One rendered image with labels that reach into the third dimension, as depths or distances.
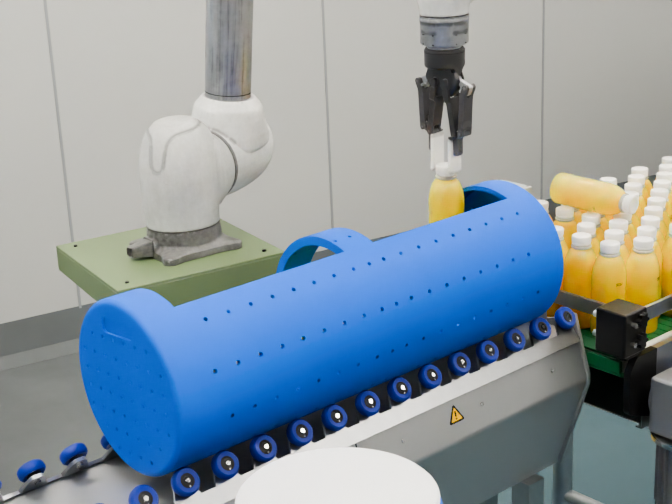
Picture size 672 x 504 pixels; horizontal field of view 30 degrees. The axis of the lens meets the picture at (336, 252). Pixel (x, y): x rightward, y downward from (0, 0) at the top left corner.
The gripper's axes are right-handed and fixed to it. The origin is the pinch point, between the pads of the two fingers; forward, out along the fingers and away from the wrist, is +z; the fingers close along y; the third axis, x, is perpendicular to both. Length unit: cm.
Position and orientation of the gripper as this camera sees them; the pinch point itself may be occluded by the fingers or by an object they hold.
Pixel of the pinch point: (445, 153)
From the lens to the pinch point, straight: 237.2
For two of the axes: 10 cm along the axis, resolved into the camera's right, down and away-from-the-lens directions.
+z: 0.4, 9.4, 3.3
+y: 6.6, 2.2, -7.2
